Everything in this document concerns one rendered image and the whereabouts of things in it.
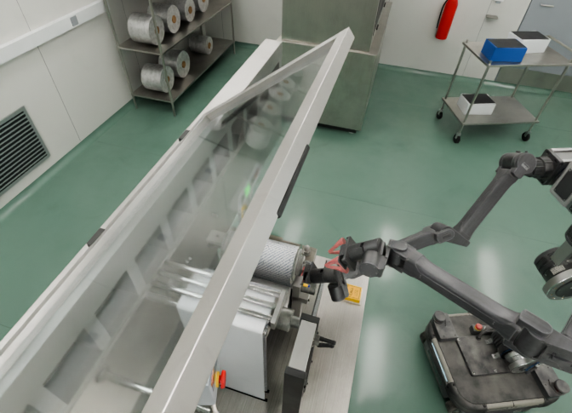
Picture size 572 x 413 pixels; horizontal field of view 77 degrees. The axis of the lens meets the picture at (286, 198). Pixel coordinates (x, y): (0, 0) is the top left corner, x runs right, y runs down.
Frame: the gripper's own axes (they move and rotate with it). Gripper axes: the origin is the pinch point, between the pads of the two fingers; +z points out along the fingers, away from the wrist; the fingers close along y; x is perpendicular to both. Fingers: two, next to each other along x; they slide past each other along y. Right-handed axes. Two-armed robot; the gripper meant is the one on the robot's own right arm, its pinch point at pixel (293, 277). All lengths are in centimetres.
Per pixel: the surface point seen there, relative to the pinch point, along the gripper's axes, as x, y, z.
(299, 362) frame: 26, -45, -30
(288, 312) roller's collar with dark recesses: 22.9, -30.4, -20.5
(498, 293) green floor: -160, 99, -59
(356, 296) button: -25.9, 7.9, -15.6
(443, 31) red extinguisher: -76, 427, -43
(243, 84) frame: 67, 39, -2
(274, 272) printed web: 18.6, -12.2, -6.4
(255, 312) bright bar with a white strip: 34, -37, -19
